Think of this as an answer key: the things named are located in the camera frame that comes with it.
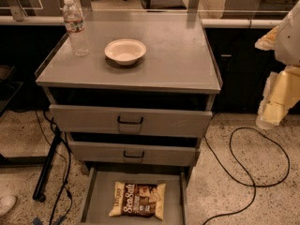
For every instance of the grey drawer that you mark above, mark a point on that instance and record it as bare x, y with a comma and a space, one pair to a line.
134, 149
131, 121
98, 199

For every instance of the clear plastic water bottle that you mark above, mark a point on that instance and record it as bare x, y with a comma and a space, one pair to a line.
74, 24

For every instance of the grey drawer cabinet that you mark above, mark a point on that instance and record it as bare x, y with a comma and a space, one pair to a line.
177, 72

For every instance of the brown sea salt chip bag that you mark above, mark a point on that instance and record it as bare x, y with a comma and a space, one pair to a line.
138, 200

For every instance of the black table leg frame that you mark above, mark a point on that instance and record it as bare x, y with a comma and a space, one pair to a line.
45, 162

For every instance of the grey middle drawer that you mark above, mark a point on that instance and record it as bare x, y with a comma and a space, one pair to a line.
134, 149

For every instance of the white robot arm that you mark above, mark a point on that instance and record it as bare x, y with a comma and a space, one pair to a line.
287, 46

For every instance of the white paper bowl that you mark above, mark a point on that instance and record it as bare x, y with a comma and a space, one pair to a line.
125, 52

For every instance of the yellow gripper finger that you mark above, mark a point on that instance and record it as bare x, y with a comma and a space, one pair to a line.
267, 42
281, 93

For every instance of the grey bottom drawer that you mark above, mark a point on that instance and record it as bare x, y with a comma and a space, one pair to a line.
98, 199

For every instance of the grey top drawer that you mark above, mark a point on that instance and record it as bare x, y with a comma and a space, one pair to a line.
131, 121

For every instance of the white shoe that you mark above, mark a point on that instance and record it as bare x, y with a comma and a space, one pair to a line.
6, 204

